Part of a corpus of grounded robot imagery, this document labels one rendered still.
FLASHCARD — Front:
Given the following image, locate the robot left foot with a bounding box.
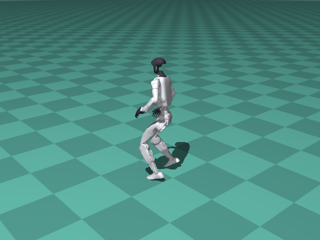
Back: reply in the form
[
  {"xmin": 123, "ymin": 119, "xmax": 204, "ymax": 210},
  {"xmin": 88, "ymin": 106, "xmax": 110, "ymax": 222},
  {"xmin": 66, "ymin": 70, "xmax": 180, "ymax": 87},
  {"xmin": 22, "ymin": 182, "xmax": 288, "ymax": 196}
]
[{"xmin": 146, "ymin": 171, "xmax": 164, "ymax": 180}]

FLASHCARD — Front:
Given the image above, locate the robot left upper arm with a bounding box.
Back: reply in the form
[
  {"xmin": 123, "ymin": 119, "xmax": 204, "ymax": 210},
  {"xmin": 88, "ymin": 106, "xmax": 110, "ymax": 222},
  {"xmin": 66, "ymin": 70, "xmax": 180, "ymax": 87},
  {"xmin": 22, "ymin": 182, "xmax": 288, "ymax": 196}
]
[{"xmin": 151, "ymin": 78, "xmax": 161, "ymax": 106}]

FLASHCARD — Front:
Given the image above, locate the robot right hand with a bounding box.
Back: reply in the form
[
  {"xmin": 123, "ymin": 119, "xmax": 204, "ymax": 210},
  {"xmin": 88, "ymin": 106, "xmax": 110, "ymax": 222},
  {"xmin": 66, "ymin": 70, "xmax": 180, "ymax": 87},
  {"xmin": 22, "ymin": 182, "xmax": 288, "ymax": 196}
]
[{"xmin": 152, "ymin": 106, "xmax": 161, "ymax": 118}]

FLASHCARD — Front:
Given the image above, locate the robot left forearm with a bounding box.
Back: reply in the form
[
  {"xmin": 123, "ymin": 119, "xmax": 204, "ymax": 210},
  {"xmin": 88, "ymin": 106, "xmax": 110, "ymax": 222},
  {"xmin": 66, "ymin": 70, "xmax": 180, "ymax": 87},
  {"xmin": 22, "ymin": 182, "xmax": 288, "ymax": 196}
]
[{"xmin": 140, "ymin": 97, "xmax": 154, "ymax": 114}]

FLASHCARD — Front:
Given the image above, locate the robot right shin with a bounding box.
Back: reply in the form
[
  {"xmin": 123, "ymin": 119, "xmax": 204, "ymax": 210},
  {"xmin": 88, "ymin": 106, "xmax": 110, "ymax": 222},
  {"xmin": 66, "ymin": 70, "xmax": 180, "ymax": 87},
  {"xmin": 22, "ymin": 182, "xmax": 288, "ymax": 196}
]
[{"xmin": 151, "ymin": 135, "xmax": 174, "ymax": 161}]

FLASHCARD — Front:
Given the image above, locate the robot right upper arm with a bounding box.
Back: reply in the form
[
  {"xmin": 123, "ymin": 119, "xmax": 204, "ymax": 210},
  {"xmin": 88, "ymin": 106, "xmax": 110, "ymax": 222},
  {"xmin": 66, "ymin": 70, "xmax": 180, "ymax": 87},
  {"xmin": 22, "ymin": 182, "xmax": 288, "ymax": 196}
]
[{"xmin": 169, "ymin": 77, "xmax": 175, "ymax": 98}]

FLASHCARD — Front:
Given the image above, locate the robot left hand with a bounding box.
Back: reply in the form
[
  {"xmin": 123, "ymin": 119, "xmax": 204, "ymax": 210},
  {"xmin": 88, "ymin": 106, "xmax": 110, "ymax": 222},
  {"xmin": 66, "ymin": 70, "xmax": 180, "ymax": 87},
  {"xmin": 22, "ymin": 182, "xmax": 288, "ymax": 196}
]
[{"xmin": 135, "ymin": 107, "xmax": 144, "ymax": 118}]

